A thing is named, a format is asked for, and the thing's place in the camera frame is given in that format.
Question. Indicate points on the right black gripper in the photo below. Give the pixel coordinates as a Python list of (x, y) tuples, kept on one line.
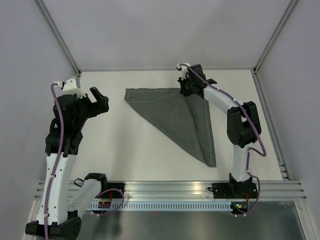
[(184, 92)]

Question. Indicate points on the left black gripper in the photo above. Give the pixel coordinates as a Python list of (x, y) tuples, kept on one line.
[(100, 106)]

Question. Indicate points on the grey cloth napkin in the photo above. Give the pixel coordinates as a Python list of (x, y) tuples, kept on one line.
[(186, 120)]

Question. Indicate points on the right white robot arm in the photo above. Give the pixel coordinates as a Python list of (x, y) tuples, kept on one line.
[(243, 129)]

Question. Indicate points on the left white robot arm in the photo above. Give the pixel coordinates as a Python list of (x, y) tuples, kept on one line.
[(58, 219)]

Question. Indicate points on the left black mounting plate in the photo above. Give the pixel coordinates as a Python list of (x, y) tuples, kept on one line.
[(114, 194)]

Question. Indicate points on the black mounting plate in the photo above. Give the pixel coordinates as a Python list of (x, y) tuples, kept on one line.
[(224, 191), (114, 194)]

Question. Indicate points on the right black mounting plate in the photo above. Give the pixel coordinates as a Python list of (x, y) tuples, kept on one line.
[(224, 191)]

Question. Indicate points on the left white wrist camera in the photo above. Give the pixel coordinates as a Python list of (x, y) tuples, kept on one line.
[(70, 87)]

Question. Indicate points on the left aluminium frame post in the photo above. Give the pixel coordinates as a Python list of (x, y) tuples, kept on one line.
[(40, 4)]

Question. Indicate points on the aluminium frame post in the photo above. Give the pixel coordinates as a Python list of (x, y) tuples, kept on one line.
[(275, 34), (40, 4)]

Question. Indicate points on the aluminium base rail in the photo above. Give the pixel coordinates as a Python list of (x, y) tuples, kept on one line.
[(279, 190)]

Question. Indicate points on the white slotted cable duct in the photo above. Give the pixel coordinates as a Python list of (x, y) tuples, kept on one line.
[(173, 206)]

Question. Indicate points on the right aluminium frame post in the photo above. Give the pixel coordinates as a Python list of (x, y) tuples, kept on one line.
[(275, 34)]

